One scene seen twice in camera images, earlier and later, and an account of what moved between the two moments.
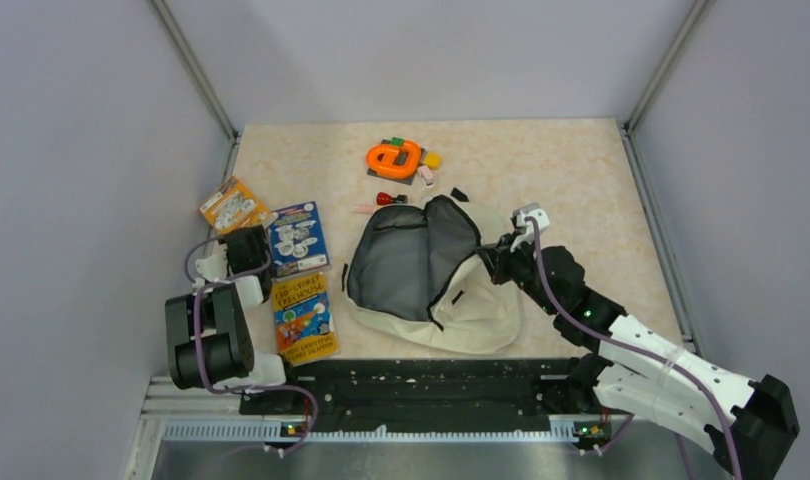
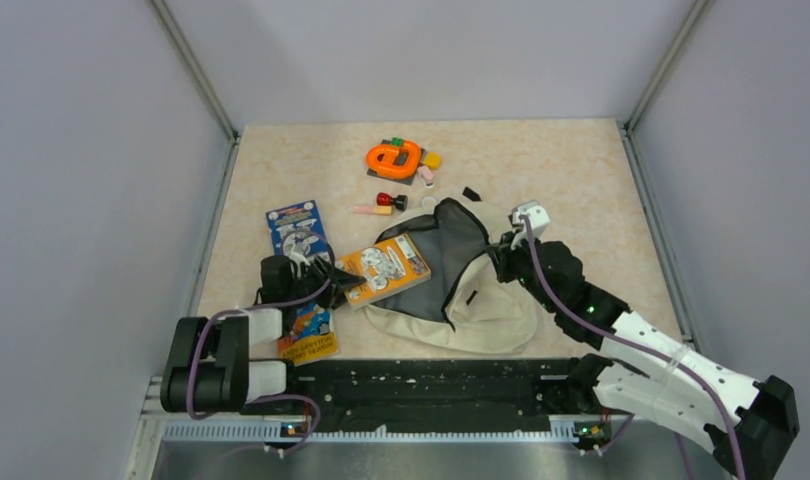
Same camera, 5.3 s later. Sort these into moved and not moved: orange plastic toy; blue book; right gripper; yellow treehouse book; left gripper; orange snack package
Moved: orange snack package; left gripper
Not moved: orange plastic toy; blue book; right gripper; yellow treehouse book
